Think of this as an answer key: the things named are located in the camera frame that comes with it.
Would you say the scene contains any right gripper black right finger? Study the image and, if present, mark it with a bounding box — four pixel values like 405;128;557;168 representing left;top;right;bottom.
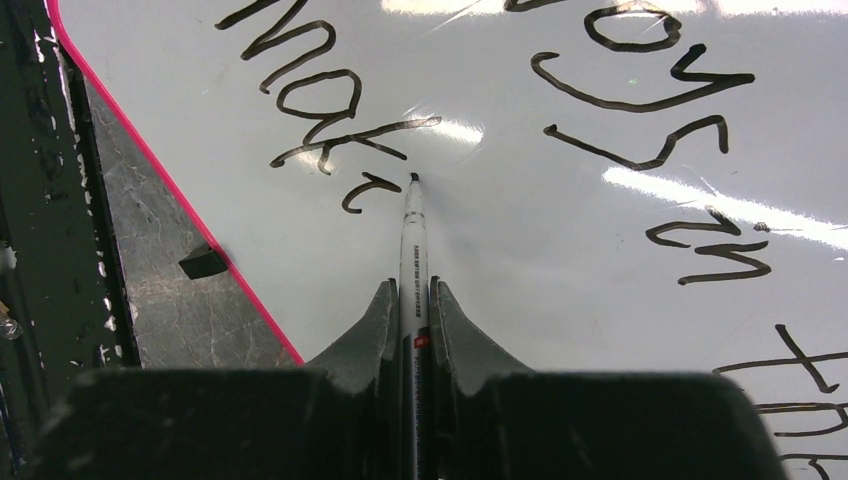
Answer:
429;278;785;479

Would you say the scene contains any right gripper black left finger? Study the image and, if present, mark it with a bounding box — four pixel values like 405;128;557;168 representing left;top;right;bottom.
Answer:
23;280;399;479

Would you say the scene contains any whiteboard with pink frame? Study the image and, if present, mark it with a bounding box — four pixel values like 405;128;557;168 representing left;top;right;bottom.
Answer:
48;1;847;479

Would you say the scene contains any black whiteboard clip foot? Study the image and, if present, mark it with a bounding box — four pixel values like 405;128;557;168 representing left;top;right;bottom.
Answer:
178;244;228;280

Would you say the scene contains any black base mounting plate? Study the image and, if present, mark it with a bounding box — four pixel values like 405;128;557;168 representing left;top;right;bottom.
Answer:
1;1;140;478

